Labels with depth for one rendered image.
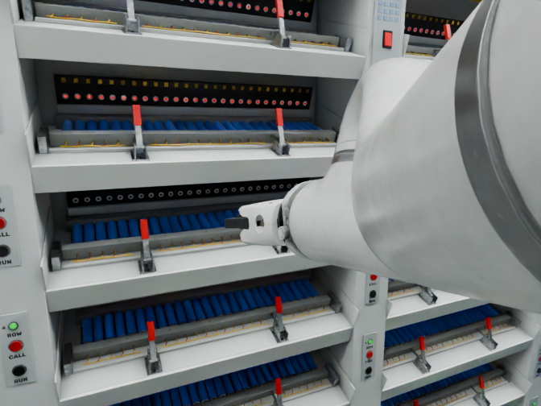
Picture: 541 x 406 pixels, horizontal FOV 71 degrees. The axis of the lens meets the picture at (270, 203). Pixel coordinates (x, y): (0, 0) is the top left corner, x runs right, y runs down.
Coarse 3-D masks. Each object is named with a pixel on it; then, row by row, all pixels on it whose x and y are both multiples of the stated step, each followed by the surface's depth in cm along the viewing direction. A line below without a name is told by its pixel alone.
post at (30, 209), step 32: (0, 0) 52; (0, 32) 53; (0, 64) 53; (32, 64) 68; (0, 96) 54; (32, 96) 65; (0, 160) 55; (32, 192) 58; (32, 224) 58; (32, 256) 59; (0, 288) 58; (32, 288) 60; (32, 320) 61; (0, 352) 59; (32, 352) 61; (0, 384) 60; (32, 384) 62
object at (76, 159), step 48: (96, 96) 74; (144, 96) 77; (192, 96) 81; (240, 96) 85; (288, 96) 89; (48, 144) 63; (96, 144) 66; (144, 144) 64; (192, 144) 71; (240, 144) 77; (288, 144) 74; (48, 192) 60
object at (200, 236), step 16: (112, 240) 71; (128, 240) 71; (160, 240) 73; (176, 240) 75; (192, 240) 76; (208, 240) 78; (240, 240) 79; (64, 256) 67; (80, 256) 68; (112, 256) 69
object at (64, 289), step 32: (96, 256) 70; (128, 256) 71; (192, 256) 73; (224, 256) 75; (256, 256) 76; (288, 256) 78; (64, 288) 62; (96, 288) 64; (128, 288) 66; (160, 288) 69
